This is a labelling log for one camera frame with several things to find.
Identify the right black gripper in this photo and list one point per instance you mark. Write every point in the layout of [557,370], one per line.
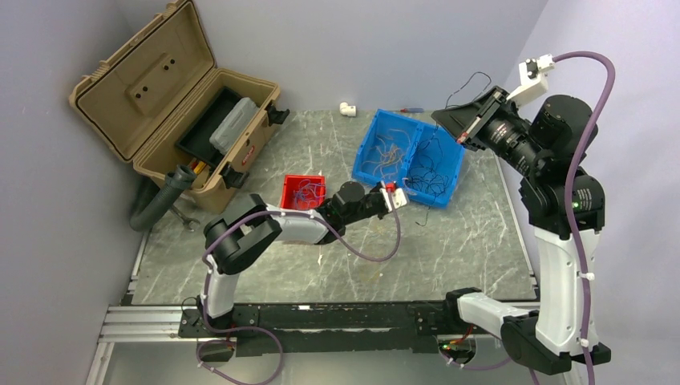
[459,120]

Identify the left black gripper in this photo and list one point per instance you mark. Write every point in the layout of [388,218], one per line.
[378,194]

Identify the blue divided plastic bin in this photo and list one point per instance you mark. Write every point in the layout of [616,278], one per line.
[421,157]

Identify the red plastic bin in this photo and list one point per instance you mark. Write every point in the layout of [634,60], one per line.
[302,192]

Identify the white pipe elbow fitting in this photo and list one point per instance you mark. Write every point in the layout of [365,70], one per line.
[347,110]

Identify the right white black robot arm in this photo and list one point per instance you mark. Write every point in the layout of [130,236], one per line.
[567,218]

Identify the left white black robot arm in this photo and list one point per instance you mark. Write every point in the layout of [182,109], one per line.
[239,236]

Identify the small red blue screwdriver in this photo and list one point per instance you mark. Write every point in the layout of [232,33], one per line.
[411,110]

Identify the grey canister in toolbox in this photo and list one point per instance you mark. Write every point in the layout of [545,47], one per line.
[231,127]

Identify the black metal wrench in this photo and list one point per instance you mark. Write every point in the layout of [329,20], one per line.
[189,224]

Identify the tan open toolbox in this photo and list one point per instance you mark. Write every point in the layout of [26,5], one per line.
[146,95]

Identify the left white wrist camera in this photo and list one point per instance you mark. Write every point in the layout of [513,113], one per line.
[394,197]

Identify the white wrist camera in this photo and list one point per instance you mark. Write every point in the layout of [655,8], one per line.
[533,80]
[394,197]

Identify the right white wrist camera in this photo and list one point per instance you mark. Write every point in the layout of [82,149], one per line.
[533,80]

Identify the black aluminium base frame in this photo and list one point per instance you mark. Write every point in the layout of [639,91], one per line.
[255,329]

